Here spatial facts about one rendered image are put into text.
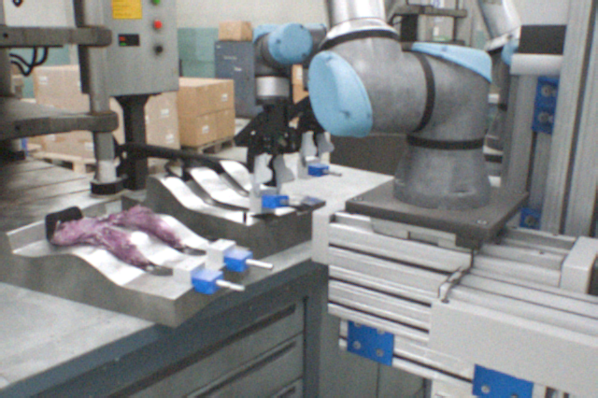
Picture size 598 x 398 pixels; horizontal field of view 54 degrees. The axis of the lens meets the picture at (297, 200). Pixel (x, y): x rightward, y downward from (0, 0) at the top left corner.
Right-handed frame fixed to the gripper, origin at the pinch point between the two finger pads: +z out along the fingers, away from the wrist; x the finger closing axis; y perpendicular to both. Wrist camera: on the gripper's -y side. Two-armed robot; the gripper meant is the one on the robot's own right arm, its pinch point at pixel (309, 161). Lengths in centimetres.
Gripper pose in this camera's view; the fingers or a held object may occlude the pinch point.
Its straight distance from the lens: 156.7
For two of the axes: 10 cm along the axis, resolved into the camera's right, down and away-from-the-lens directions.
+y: 7.4, 1.9, -6.4
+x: 6.7, -2.0, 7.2
